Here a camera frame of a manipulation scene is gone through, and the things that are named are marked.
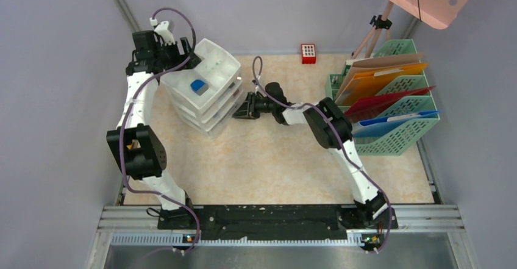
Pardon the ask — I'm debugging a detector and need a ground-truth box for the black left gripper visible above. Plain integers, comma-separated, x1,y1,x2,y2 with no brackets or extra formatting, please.
154,37,202,71

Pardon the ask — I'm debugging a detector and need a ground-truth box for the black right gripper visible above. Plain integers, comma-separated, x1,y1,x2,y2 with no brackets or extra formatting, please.
232,92,276,120

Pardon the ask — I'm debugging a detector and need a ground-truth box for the white plastic drawer organizer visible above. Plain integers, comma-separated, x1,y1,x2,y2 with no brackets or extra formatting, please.
160,38,245,138

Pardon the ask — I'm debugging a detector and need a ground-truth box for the orange folder binder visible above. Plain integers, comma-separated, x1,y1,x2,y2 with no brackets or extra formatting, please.
334,63,428,106

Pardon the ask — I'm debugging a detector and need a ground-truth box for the red plastic folder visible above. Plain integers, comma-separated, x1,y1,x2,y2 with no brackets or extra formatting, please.
344,86,435,123

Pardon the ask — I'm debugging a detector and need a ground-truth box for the green plastic file rack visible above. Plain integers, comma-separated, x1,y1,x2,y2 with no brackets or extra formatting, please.
326,38,440,157

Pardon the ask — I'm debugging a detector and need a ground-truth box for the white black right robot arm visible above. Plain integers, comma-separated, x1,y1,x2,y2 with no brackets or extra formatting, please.
232,82,388,228

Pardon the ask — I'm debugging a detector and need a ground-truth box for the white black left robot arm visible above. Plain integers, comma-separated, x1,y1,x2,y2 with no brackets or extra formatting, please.
106,28,199,229

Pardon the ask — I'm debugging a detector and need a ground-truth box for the blue grey eraser block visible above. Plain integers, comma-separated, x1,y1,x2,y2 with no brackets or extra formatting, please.
190,79,209,96

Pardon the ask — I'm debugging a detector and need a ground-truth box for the red grid pen holder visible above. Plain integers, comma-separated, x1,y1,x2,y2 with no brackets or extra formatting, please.
301,43,317,65

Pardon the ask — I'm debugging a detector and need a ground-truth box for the yellow green clip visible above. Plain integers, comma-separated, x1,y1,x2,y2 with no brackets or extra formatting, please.
126,140,139,150

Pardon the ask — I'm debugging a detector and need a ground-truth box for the blue file folder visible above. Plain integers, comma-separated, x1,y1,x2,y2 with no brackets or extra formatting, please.
352,110,440,138

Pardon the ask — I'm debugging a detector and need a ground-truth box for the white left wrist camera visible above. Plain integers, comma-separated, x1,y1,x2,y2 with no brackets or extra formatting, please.
149,18,177,45

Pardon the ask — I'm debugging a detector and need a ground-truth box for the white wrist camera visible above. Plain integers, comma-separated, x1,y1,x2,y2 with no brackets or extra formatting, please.
252,79,261,89
149,18,177,45

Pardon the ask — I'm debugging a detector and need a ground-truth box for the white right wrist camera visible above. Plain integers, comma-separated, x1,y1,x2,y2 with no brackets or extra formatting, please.
252,79,261,89

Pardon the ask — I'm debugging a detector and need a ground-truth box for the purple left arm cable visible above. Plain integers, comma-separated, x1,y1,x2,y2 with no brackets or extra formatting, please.
120,7,202,256

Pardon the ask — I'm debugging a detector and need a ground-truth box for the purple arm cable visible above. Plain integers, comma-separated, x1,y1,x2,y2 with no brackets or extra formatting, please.
252,56,394,254
120,7,202,256

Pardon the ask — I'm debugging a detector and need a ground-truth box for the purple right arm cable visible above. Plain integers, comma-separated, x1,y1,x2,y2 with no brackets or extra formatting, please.
252,56,394,254

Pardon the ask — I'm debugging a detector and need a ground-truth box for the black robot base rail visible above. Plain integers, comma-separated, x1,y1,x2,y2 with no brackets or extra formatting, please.
158,204,398,235

